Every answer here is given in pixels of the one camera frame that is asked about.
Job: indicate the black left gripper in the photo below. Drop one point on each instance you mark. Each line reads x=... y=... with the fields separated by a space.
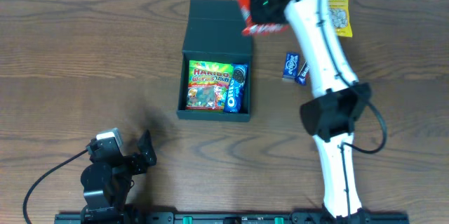
x=132 y=161

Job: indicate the Dairy Milk chocolate bar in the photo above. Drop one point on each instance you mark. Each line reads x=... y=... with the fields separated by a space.
x=301 y=77

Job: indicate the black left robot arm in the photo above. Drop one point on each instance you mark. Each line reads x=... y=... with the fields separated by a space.
x=108 y=180

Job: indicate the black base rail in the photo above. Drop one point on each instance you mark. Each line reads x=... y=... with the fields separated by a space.
x=297 y=217

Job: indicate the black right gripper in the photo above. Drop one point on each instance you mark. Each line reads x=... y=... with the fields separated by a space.
x=262 y=15

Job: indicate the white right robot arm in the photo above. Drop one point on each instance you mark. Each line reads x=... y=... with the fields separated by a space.
x=338 y=96

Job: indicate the yellow nuts bag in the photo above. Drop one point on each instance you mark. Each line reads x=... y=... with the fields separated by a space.
x=339 y=15

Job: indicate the Haribo gummy worms bag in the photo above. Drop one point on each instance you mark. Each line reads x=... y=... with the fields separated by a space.
x=208 y=85

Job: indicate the red Hacks candy bag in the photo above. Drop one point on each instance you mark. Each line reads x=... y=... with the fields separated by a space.
x=252 y=28

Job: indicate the blue Oreo cookie pack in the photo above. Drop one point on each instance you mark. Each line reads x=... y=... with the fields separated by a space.
x=234 y=99

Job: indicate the blue Eclipse mints box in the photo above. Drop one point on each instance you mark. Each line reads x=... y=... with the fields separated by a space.
x=291 y=64

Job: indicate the dark green open box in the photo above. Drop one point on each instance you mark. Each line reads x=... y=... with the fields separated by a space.
x=214 y=34

